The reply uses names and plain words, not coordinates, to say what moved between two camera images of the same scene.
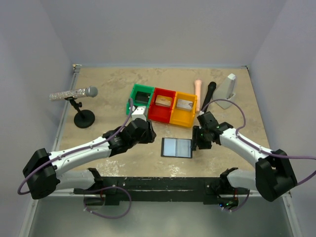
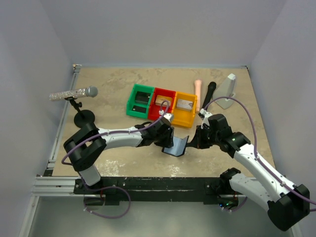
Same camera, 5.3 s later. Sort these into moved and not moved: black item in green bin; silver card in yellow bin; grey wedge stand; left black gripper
Moved: left black gripper
Not moved: black item in green bin; grey wedge stand; silver card in yellow bin
